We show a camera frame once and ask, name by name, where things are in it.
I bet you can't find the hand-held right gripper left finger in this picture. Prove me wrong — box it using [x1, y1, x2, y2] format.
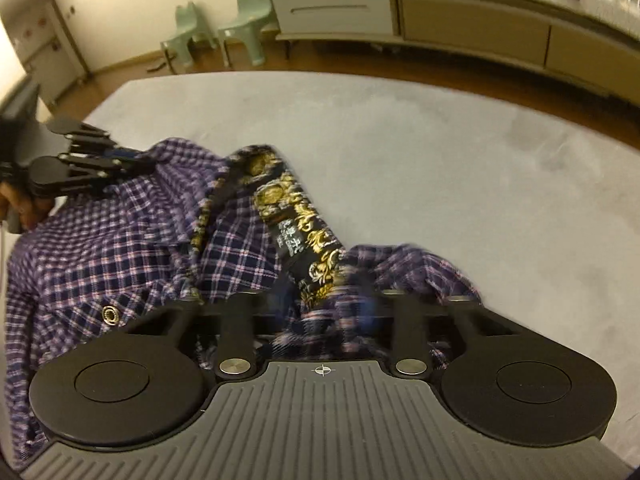
[122, 291, 274, 380]

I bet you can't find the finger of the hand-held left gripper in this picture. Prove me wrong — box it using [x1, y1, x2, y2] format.
[57, 147, 157, 196]
[47, 116, 119, 157]

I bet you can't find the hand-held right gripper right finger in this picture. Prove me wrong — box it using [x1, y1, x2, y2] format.
[357, 288, 526, 379]

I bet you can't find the purple plaid shirt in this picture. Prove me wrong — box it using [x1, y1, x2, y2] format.
[5, 139, 487, 463]

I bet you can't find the person's left hand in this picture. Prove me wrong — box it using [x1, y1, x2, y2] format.
[0, 180, 53, 234]

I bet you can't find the white floor cabinet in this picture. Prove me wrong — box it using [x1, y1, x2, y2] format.
[9, 0, 92, 107]

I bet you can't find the green plastic chair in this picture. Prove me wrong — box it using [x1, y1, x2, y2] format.
[217, 0, 277, 69]
[160, 1, 219, 76]

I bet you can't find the long grey tv cabinet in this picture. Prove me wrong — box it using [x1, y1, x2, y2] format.
[262, 0, 640, 107]

